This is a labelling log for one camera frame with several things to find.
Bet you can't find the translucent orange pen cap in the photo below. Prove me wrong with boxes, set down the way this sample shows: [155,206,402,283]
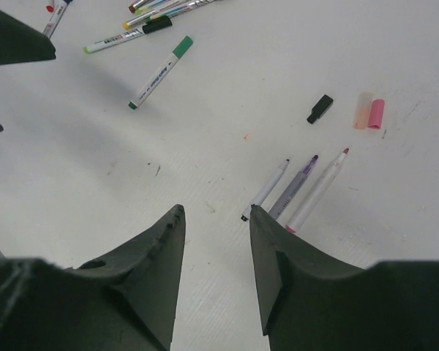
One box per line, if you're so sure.
[353,92,373,129]

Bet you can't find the brown capped marker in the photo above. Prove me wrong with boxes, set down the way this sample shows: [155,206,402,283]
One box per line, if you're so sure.
[128,0,153,13]

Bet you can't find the black capped thin pen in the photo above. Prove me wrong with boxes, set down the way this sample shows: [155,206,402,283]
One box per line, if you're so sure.
[241,159,290,222]

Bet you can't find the pink marker cap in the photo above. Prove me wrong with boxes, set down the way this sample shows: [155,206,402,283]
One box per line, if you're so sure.
[367,99,385,129]

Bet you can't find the yellow green capped marker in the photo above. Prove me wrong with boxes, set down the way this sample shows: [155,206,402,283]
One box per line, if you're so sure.
[122,10,159,30]

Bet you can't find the dark green capped marker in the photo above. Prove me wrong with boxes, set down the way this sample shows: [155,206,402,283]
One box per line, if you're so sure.
[140,0,215,20]

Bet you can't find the black pen cap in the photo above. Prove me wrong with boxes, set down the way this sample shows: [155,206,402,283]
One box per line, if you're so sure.
[307,94,334,124]

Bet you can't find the grey purple pen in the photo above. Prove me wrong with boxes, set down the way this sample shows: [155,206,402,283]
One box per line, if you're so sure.
[269,155,318,219]

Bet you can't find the pink capped marker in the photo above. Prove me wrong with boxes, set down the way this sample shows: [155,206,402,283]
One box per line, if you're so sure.
[285,148,350,234]

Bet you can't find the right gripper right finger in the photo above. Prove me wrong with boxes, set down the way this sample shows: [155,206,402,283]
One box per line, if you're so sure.
[249,206,439,350]

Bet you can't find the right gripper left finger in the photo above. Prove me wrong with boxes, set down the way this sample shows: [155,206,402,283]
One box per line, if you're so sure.
[0,205,186,350]

